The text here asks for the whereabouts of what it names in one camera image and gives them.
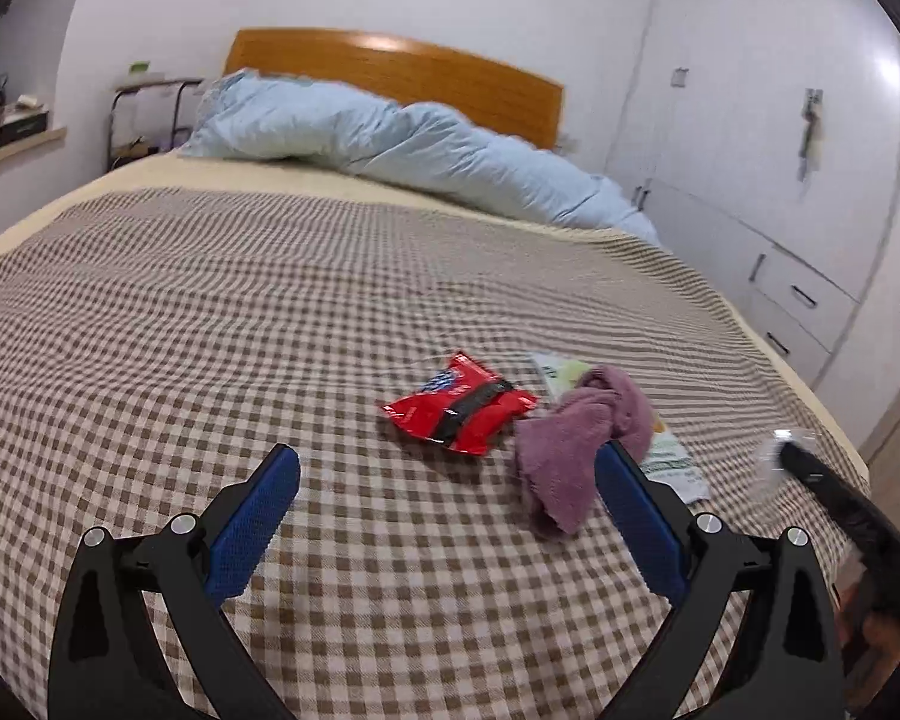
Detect black box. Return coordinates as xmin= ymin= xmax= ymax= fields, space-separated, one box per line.
xmin=0 ymin=111 xmax=50 ymax=143

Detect purple towel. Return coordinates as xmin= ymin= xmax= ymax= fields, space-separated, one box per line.
xmin=511 ymin=364 xmax=657 ymax=537

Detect beige windowsill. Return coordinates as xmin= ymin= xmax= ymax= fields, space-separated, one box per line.
xmin=0 ymin=127 xmax=68 ymax=177

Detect wooden bed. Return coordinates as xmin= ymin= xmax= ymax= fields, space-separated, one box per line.
xmin=223 ymin=28 xmax=565 ymax=151

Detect black metal bedside rack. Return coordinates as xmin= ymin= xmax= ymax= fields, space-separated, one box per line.
xmin=106 ymin=75 xmax=207 ymax=173

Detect white wardrobe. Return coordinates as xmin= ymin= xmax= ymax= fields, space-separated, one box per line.
xmin=604 ymin=0 xmax=900 ymax=391

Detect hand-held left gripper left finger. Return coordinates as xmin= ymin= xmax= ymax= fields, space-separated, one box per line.
xmin=47 ymin=442 xmax=302 ymax=720

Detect white green pouch packet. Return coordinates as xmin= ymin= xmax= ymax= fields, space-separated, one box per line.
xmin=529 ymin=351 xmax=712 ymax=505

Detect white wardrobe drawer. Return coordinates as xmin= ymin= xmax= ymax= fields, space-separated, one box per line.
xmin=746 ymin=292 xmax=833 ymax=383
xmin=750 ymin=244 xmax=860 ymax=350

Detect person's right hand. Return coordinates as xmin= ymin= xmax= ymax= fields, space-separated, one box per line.
xmin=840 ymin=611 xmax=900 ymax=702

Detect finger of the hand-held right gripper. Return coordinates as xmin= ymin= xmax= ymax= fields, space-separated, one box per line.
xmin=778 ymin=439 xmax=875 ymax=537

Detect small red packet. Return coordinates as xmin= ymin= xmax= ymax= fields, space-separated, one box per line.
xmin=379 ymin=349 xmax=541 ymax=457

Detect light blue duvet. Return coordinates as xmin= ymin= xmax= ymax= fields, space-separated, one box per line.
xmin=176 ymin=69 xmax=665 ymax=248

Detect hanging beige bag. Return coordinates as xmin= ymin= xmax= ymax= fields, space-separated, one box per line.
xmin=799 ymin=88 xmax=826 ymax=182

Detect brown checkered bedspread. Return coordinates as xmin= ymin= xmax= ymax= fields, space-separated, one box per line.
xmin=0 ymin=187 xmax=871 ymax=720

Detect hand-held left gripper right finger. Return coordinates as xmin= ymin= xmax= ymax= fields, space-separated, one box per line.
xmin=595 ymin=437 xmax=850 ymax=720

